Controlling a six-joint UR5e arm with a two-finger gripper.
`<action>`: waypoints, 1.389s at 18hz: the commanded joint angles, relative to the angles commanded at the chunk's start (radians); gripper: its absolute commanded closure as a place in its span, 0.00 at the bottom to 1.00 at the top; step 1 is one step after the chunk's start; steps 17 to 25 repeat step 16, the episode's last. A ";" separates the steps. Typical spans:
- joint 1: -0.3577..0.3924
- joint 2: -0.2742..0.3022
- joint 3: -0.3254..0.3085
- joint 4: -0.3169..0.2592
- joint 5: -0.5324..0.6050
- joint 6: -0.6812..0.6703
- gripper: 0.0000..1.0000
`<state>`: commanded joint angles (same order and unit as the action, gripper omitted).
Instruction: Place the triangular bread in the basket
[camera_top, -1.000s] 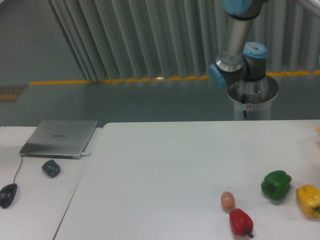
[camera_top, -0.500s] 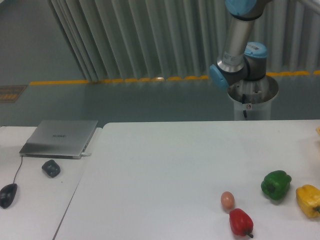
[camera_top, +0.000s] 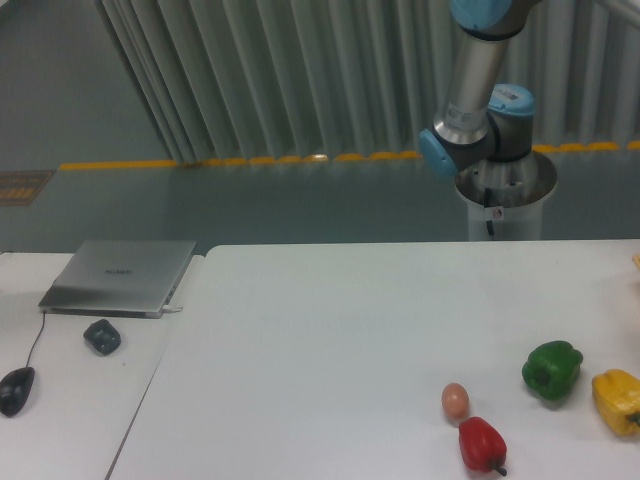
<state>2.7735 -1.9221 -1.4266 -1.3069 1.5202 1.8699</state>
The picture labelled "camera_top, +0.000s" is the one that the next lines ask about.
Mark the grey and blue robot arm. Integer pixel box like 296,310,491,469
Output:
419,1,537,177

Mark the white usb plug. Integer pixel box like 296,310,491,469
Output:
163,305,183,314

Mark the grey pleated curtain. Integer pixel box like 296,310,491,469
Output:
96,1,639,164

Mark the silver closed laptop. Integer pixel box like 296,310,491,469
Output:
39,240,196,318

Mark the brown egg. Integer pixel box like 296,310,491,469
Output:
441,383,470,420

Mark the small black case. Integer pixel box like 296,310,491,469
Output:
83,319,121,356

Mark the green bell pepper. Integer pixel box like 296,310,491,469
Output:
521,340,584,402

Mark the red bell pepper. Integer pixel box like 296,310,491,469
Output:
458,417,507,476

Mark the yellow bell pepper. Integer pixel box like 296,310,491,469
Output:
591,369,639,436

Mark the black computer mouse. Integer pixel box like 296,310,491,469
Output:
0,366,35,418

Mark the black pedestal cable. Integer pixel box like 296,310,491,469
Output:
482,187,495,240

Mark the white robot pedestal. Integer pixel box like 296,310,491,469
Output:
455,151,557,241

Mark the black mouse cable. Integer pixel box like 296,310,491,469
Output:
24,309,48,370

